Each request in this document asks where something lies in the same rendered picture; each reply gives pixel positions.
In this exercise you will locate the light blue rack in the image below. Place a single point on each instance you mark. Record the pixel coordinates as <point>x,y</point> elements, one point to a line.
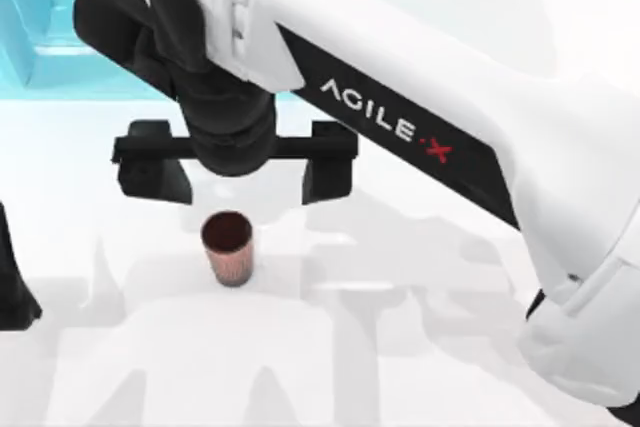
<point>30,22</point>

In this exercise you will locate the brown and pink cup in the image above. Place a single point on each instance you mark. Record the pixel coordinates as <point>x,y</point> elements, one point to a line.
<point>227,247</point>

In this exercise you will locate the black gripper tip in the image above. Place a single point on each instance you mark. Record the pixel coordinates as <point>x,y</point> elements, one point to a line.
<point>15,282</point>

